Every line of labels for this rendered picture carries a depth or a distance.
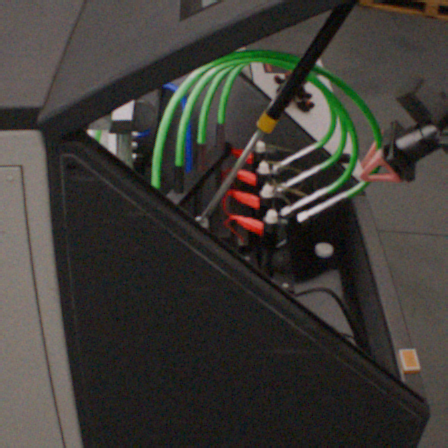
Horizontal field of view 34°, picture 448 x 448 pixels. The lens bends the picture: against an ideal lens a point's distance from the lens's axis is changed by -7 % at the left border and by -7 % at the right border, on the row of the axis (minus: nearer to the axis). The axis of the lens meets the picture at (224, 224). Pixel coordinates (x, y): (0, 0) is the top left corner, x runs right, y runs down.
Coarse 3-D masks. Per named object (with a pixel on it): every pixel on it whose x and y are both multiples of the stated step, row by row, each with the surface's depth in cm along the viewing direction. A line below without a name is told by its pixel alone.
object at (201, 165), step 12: (228, 72) 137; (216, 84) 138; (204, 108) 141; (204, 120) 143; (204, 132) 144; (204, 144) 146; (204, 156) 147; (336, 156) 148; (204, 168) 149; (312, 168) 150; (324, 168) 150; (288, 180) 152; (300, 180) 151
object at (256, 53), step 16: (208, 64) 119; (192, 80) 120; (336, 80) 120; (176, 96) 122; (352, 96) 122; (368, 112) 124; (160, 128) 125; (160, 144) 127; (160, 160) 129; (352, 192) 133
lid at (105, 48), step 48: (96, 0) 113; (144, 0) 99; (192, 0) 90; (240, 0) 80; (288, 0) 76; (336, 0) 76; (384, 0) 79; (96, 48) 92; (144, 48) 83; (192, 48) 79; (240, 48) 79; (48, 96) 87; (96, 96) 81
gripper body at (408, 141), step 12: (396, 120) 128; (396, 132) 127; (408, 132) 123; (420, 132) 121; (396, 144) 124; (408, 144) 123; (420, 144) 121; (396, 156) 123; (408, 156) 124; (420, 156) 123; (408, 168) 124; (408, 180) 124
